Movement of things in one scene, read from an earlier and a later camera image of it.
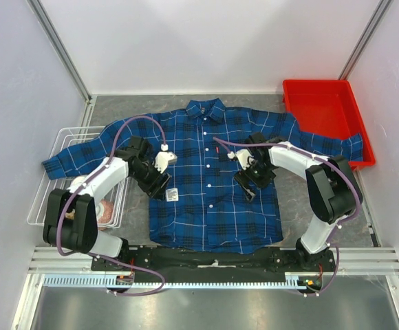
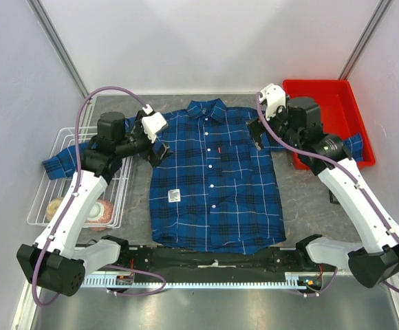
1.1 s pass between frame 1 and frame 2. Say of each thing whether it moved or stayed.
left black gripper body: moved
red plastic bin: stayed
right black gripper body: moved
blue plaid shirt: stayed
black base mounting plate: stayed
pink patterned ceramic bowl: stayed
